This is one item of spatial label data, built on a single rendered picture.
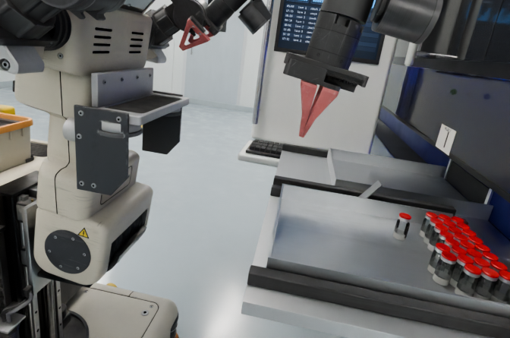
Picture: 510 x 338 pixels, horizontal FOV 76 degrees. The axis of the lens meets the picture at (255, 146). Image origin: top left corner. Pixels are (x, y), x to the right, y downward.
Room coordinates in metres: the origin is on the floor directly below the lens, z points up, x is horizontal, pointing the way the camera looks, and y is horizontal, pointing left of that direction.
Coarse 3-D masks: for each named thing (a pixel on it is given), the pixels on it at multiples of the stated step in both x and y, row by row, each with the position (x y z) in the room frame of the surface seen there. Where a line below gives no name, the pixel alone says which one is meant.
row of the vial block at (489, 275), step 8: (440, 216) 0.55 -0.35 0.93; (448, 216) 0.55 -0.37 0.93; (448, 224) 0.52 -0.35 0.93; (456, 232) 0.49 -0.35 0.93; (456, 240) 0.48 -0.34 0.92; (464, 240) 0.47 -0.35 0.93; (464, 248) 0.45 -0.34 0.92; (472, 248) 0.45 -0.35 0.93; (472, 256) 0.43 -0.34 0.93; (480, 256) 0.43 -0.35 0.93; (480, 264) 0.41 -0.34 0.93; (488, 264) 0.41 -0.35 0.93; (488, 272) 0.39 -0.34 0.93; (496, 272) 0.39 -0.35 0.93; (480, 280) 0.39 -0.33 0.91; (488, 280) 0.39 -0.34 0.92; (496, 280) 0.38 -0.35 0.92; (480, 288) 0.39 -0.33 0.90; (488, 288) 0.38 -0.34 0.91; (480, 296) 0.38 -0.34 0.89; (488, 296) 0.38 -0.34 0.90
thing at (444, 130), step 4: (440, 128) 0.84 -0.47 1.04; (444, 128) 0.82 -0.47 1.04; (448, 128) 0.80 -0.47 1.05; (440, 132) 0.84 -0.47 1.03; (444, 132) 0.82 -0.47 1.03; (452, 132) 0.77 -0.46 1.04; (440, 136) 0.83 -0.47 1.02; (444, 136) 0.81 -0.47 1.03; (448, 136) 0.79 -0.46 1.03; (452, 136) 0.77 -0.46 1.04; (440, 140) 0.82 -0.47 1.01; (444, 140) 0.80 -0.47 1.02; (448, 140) 0.78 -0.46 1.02; (452, 140) 0.76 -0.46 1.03; (436, 144) 0.84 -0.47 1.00; (440, 144) 0.82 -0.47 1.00; (448, 144) 0.78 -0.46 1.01; (440, 148) 0.81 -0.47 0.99; (444, 148) 0.79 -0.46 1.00; (448, 148) 0.77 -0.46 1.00; (444, 152) 0.78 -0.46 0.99; (448, 152) 0.77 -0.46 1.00
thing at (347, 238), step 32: (288, 192) 0.63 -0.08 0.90; (320, 192) 0.62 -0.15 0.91; (288, 224) 0.53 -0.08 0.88; (320, 224) 0.54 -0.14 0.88; (352, 224) 0.56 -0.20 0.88; (384, 224) 0.58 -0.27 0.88; (416, 224) 0.59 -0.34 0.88; (288, 256) 0.43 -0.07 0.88; (320, 256) 0.44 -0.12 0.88; (352, 256) 0.45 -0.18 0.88; (384, 256) 0.47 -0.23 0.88; (416, 256) 0.48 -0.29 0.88; (384, 288) 0.36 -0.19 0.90; (416, 288) 0.35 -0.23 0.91; (448, 288) 0.41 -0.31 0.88
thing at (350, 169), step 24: (336, 168) 0.87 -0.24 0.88; (360, 168) 0.90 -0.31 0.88; (384, 168) 0.93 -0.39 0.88; (408, 168) 0.93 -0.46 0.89; (432, 168) 0.92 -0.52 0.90; (384, 192) 0.69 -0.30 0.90; (408, 192) 0.68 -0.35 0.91; (432, 192) 0.78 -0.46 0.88; (456, 192) 0.81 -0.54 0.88; (480, 216) 0.67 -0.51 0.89
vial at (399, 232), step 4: (400, 220) 0.53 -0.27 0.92; (404, 220) 0.52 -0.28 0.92; (408, 220) 0.52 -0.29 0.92; (396, 224) 0.53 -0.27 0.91; (400, 224) 0.53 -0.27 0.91; (404, 224) 0.52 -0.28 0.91; (408, 224) 0.52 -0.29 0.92; (396, 228) 0.53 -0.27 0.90; (400, 228) 0.52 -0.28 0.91; (404, 228) 0.52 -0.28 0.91; (396, 232) 0.53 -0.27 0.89; (400, 232) 0.52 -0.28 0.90; (404, 232) 0.52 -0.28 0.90; (396, 236) 0.53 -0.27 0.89; (400, 236) 0.52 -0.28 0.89; (404, 236) 0.52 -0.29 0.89; (400, 240) 0.52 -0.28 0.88
